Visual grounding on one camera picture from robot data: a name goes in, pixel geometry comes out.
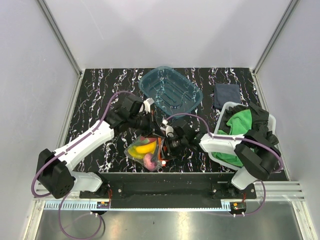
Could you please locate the red fake fruit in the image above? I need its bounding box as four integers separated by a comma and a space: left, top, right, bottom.
133, 136, 157, 146

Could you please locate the left aluminium frame post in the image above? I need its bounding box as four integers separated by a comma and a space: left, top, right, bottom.
36, 0, 82, 76

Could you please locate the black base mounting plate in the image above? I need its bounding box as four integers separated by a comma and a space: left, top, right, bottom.
79, 172, 257, 211

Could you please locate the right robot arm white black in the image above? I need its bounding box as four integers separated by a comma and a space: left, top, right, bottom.
162, 120, 282, 199

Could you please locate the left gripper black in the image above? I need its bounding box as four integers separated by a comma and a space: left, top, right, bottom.
129, 110, 166, 139

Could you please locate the purple fake fruit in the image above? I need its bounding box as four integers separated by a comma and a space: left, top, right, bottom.
143, 153, 158, 171

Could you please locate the clear zip top bag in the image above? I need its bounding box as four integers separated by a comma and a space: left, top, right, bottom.
124, 135, 167, 172

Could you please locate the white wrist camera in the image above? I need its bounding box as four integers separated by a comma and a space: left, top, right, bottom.
140, 98, 154, 113
160, 119, 174, 138

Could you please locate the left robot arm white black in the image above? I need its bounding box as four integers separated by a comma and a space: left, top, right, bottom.
32, 93, 162, 199

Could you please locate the teal plastic container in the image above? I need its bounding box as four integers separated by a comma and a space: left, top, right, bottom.
138, 66, 203, 116

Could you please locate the green cloth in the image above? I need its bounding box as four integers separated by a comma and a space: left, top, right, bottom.
212, 109, 253, 167

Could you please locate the purple floor cable loop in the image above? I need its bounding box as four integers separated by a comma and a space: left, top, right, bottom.
57, 193, 104, 240

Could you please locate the navy folded cloth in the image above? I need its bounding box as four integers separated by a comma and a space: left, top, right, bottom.
213, 83, 242, 110

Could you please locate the white plastic basket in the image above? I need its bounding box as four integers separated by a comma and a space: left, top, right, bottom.
208, 101, 277, 176

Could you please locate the right aluminium frame post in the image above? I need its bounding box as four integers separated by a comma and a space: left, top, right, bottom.
252, 0, 300, 74

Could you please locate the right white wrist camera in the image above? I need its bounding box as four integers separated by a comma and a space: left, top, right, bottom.
160, 119, 174, 138

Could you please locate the aluminium frame post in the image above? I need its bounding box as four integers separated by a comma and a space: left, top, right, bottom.
36, 0, 82, 76
252, 0, 300, 74

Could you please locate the black cloth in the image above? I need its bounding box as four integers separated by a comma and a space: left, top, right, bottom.
222, 102, 280, 148

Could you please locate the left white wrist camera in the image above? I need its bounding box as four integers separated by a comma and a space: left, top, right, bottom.
140, 98, 154, 113

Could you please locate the yellow fake banana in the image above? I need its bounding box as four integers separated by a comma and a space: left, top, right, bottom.
135, 142, 157, 154

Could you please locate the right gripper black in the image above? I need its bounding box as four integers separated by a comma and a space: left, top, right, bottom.
150, 135, 188, 163

